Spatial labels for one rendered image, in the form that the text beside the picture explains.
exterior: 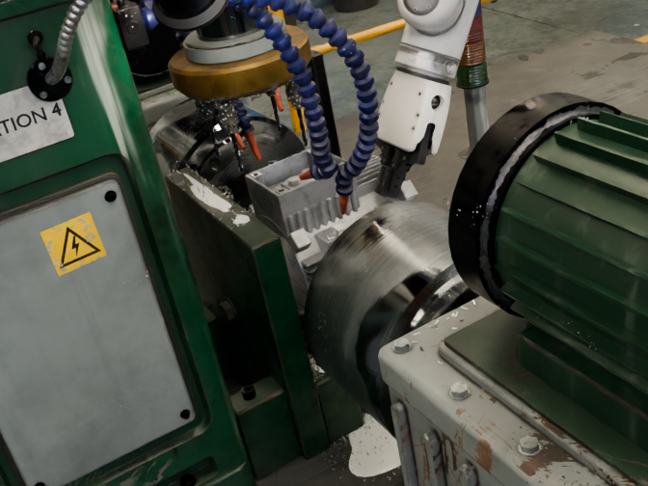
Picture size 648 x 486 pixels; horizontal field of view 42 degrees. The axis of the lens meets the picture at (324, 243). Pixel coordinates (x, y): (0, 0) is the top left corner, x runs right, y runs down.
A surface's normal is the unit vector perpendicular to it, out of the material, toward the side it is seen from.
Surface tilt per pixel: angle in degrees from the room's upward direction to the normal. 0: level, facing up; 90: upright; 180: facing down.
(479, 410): 0
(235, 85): 90
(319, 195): 90
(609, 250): 58
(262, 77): 90
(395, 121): 64
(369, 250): 24
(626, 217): 40
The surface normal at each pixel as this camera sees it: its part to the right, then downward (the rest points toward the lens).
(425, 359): -0.18, -0.85
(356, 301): -0.74, -0.30
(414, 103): -0.74, -0.07
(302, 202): 0.51, 0.34
